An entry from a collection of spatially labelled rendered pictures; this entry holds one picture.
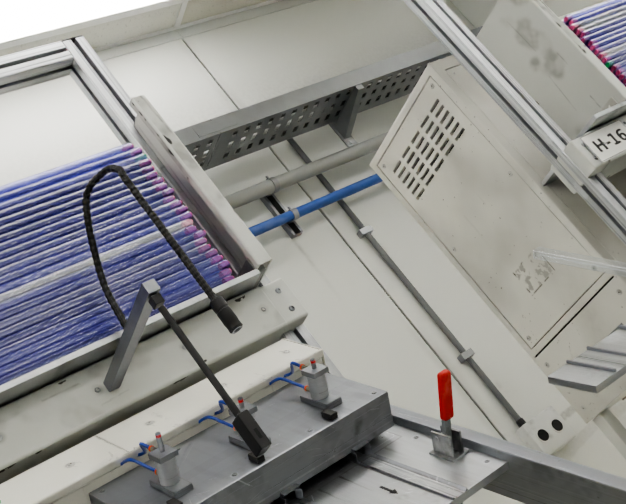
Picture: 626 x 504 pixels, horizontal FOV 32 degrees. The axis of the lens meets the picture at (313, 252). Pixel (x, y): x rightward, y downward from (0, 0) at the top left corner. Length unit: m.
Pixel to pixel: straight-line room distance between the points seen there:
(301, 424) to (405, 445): 0.13
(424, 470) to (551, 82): 1.08
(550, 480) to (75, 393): 0.56
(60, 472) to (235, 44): 2.94
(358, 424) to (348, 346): 2.09
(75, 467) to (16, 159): 2.29
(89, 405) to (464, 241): 1.14
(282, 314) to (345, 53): 2.81
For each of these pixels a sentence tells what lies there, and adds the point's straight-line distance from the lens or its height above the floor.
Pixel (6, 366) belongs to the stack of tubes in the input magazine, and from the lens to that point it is 1.34.
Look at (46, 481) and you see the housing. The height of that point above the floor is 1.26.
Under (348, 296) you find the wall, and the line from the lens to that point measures 3.50.
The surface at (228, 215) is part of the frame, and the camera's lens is 1.52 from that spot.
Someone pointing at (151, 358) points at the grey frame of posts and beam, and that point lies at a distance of 1.41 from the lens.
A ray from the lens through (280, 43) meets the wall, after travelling 4.16.
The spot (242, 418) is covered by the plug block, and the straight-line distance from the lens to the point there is 1.14.
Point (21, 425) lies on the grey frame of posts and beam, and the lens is 1.34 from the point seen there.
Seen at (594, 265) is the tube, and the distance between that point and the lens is 1.31.
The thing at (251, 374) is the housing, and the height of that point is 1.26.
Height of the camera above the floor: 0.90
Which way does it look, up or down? 18 degrees up
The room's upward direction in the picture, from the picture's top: 38 degrees counter-clockwise
